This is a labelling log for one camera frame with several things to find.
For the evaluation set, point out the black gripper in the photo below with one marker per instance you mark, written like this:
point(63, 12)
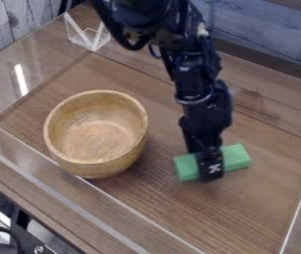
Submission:
point(207, 118)

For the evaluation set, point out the green rectangular block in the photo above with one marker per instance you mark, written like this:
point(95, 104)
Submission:
point(236, 159)

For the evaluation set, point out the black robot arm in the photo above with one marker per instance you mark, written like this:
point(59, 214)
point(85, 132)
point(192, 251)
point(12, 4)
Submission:
point(169, 28)

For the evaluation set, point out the wooden bowl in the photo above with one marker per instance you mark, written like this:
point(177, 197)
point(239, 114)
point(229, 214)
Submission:
point(95, 133)

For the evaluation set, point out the clear acrylic corner bracket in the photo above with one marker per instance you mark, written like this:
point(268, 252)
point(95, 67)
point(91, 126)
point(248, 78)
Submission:
point(89, 38)

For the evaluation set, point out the clear acrylic tray wall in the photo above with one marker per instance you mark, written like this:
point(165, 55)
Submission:
point(97, 223)

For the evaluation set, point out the black table leg bracket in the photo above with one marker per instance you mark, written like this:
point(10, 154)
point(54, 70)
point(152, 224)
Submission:
point(38, 239)

